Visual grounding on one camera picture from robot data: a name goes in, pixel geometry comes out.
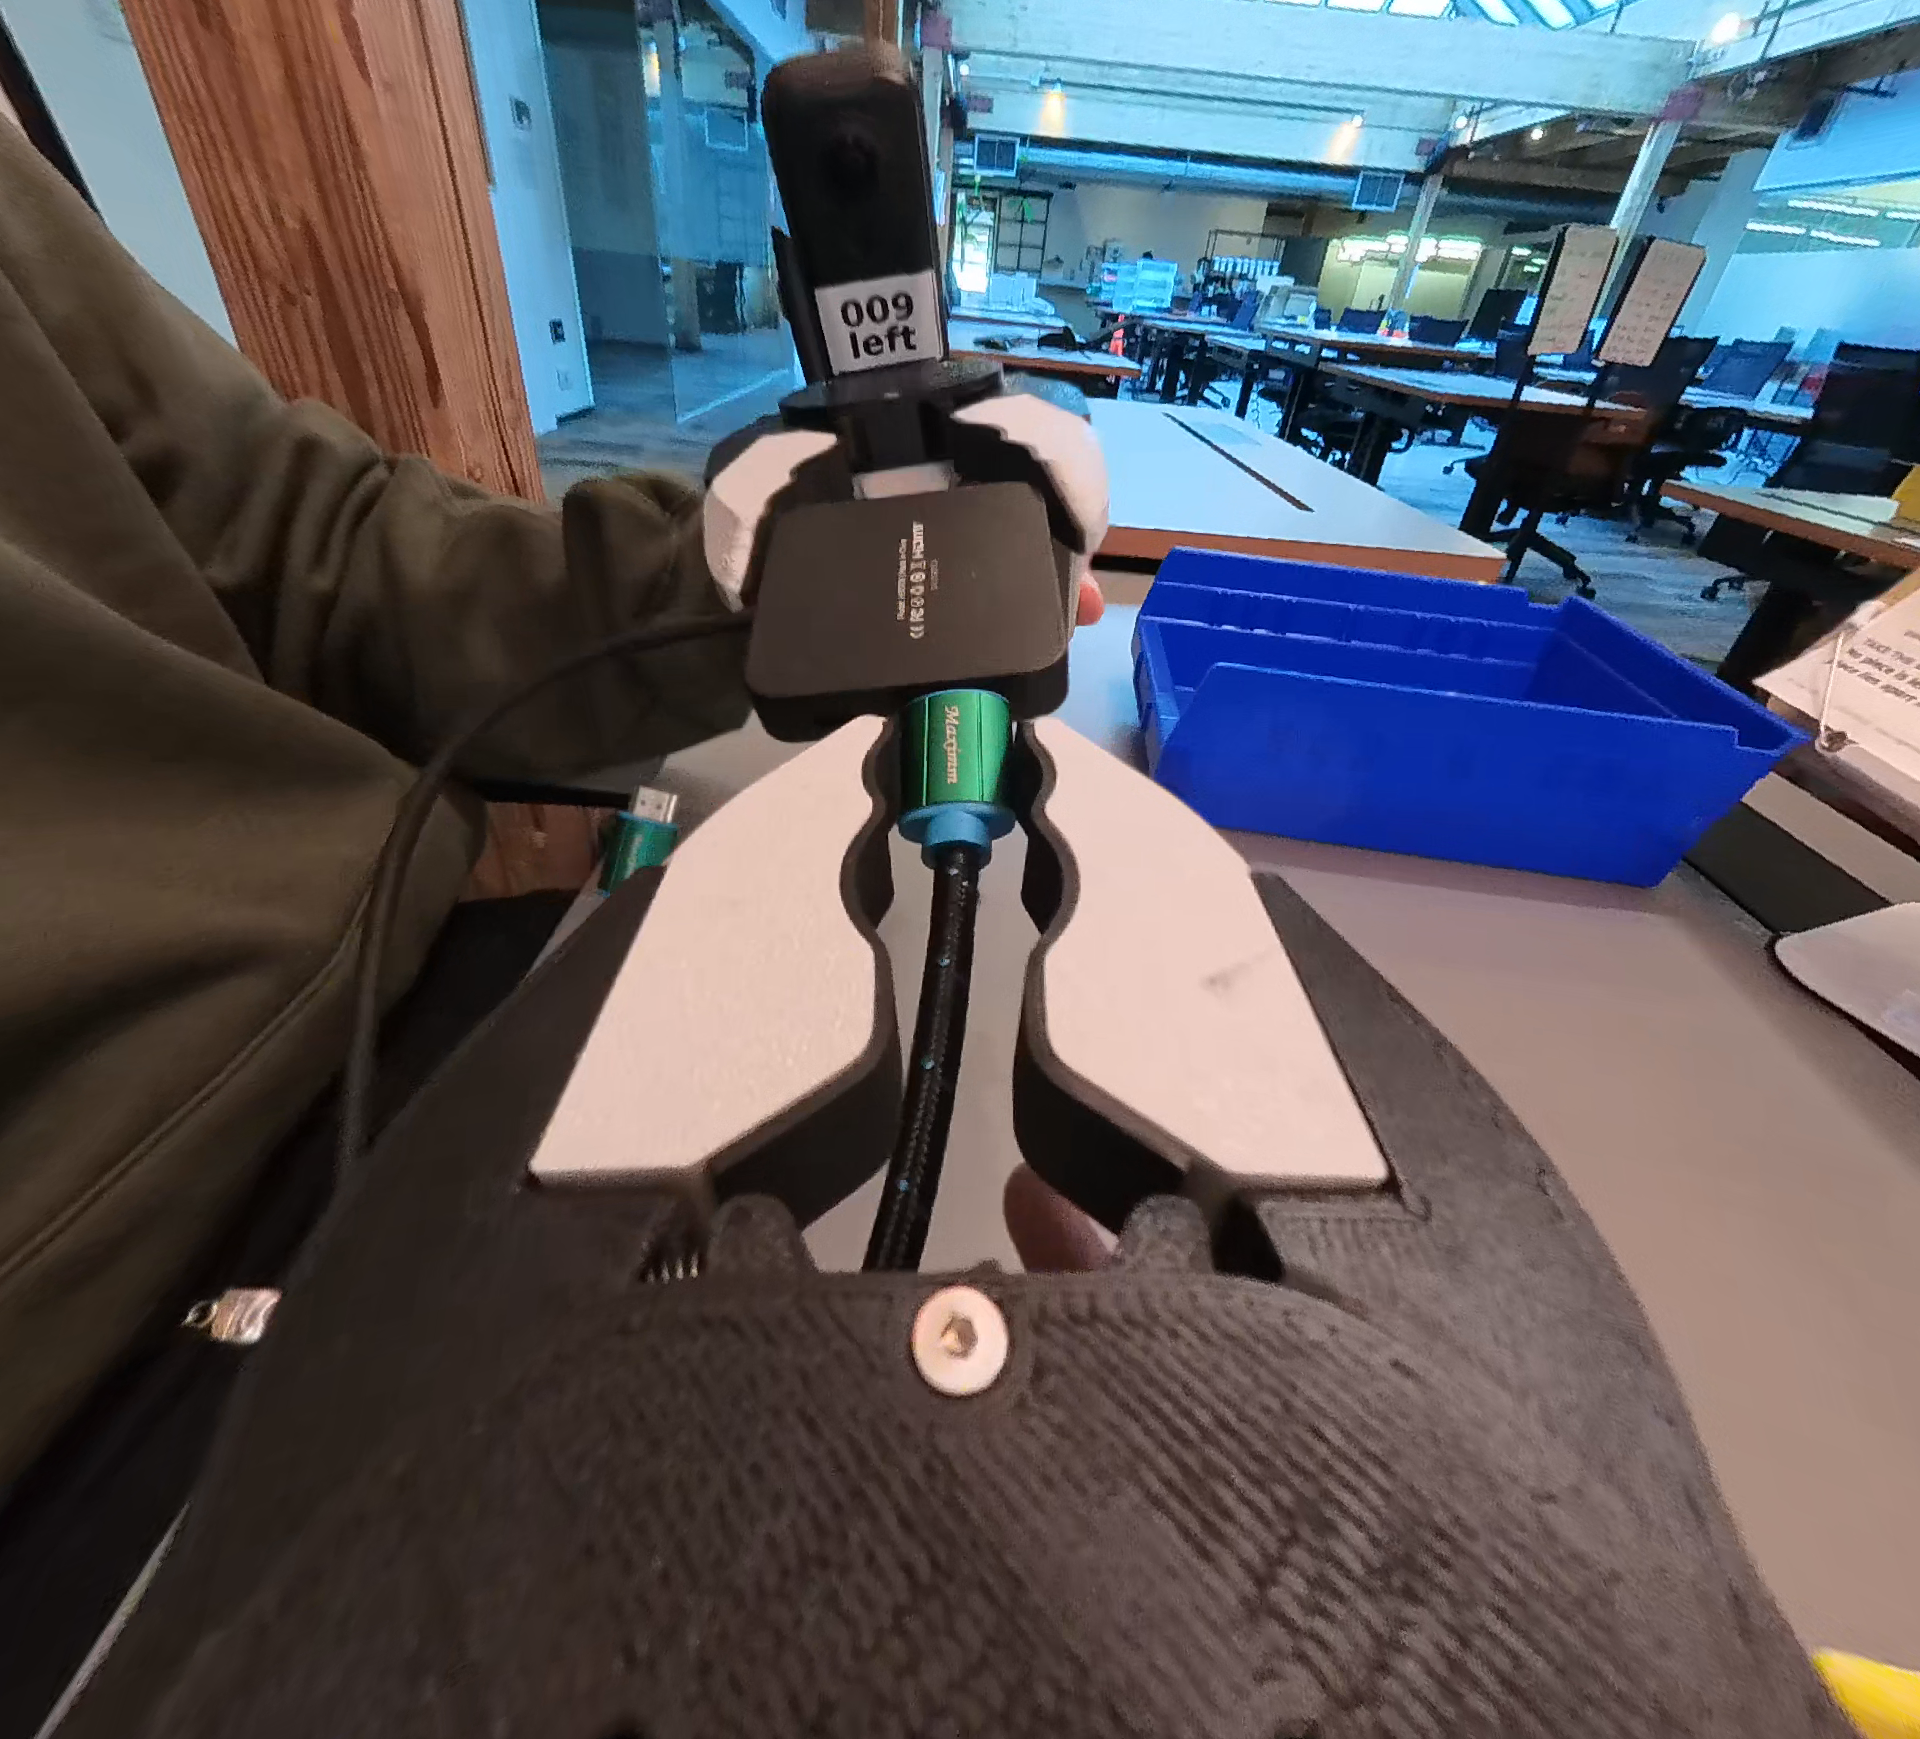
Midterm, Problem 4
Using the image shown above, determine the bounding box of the olive green jacket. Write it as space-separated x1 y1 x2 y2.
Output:
0 112 633 1515

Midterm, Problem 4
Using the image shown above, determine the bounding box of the printed instruction sheet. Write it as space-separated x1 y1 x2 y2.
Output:
1751 574 1920 805

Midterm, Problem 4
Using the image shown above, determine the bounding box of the black port hub box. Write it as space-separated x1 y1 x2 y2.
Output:
741 482 1079 743

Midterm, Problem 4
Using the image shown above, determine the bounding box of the yellow plastic bin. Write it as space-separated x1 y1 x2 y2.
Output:
1811 1646 1920 1739

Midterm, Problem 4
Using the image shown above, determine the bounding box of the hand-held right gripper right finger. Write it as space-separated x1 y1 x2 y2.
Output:
1013 722 1400 1239

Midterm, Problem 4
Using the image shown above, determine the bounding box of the white stand base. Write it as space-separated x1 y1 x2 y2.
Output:
1774 904 1920 1069

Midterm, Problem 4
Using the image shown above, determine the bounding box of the braided cable with green plugs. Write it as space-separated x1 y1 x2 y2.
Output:
451 687 1025 1272

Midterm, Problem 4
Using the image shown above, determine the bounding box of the person's right hand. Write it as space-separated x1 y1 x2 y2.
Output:
1000 1163 1124 1278

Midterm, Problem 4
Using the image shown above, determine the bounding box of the blue plastic bin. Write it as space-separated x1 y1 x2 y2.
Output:
1133 546 1811 892

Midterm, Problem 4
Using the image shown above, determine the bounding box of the wooden pillar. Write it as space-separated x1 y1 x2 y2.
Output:
61 0 545 503

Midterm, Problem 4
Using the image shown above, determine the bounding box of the sheet board on stand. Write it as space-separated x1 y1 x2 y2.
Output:
1593 233 1711 371
1525 222 1621 363

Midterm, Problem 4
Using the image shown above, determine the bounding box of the empty grey desk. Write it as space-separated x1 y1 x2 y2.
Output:
1083 396 1511 582

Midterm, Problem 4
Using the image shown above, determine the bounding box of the black office chair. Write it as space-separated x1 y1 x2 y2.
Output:
1460 335 1720 600

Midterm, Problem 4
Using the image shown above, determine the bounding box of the black hub cable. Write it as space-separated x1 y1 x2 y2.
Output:
332 612 759 1173

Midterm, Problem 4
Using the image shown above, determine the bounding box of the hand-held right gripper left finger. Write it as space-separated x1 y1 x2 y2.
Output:
527 719 911 1231

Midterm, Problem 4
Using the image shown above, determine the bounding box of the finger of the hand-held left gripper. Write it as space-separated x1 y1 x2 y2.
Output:
701 425 837 616
955 392 1113 561

